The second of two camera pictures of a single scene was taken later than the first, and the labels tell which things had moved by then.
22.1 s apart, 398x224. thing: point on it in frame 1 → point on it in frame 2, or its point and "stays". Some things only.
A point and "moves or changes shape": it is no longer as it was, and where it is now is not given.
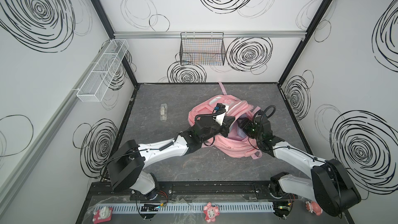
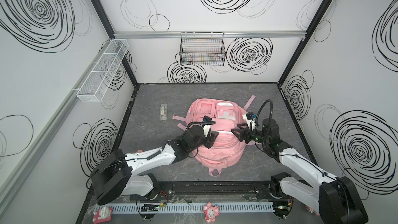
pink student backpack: x=237 y=142 moves or changes shape
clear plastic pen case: x=163 y=112 stays
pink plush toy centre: x=211 y=212 stays
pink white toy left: x=103 y=214 stays
